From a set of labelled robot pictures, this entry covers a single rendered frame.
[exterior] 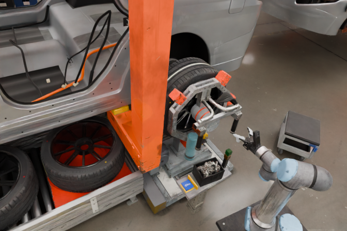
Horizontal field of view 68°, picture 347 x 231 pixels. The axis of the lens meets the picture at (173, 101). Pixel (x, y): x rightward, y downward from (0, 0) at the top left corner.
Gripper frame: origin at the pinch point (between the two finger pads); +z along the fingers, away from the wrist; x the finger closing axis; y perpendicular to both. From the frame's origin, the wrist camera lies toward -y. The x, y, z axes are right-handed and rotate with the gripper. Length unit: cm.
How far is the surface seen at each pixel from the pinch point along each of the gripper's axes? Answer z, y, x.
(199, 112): 23.9, -7.4, -21.7
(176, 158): 37, 60, -27
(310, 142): -17, 52, 99
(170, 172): 31, 68, -37
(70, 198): 43, 55, -122
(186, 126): 38.3, 21.1, -19.7
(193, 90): 26.6, -28.9, -28.4
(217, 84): 26.1, -27.5, -7.0
